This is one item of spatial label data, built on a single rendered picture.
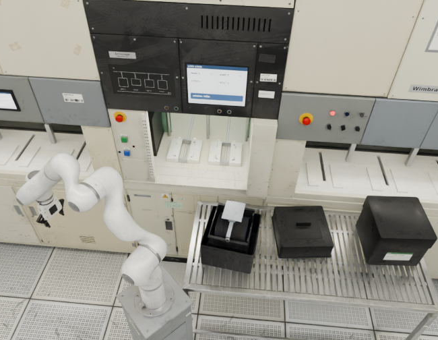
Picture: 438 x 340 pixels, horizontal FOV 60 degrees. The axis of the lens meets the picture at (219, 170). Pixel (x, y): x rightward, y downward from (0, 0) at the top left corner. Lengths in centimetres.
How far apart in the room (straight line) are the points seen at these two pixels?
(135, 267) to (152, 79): 87
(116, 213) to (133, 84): 69
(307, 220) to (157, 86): 110
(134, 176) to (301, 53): 122
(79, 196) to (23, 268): 188
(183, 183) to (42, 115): 87
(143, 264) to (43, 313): 151
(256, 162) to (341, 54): 70
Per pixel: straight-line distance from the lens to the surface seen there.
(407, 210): 225
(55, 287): 311
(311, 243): 212
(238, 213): 189
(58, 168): 156
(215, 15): 170
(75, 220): 286
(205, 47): 176
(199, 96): 189
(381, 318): 303
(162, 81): 188
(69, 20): 189
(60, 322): 296
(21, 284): 322
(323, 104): 191
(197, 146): 253
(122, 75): 192
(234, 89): 185
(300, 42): 176
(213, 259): 203
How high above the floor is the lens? 254
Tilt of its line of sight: 44 degrees down
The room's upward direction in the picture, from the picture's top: 1 degrees clockwise
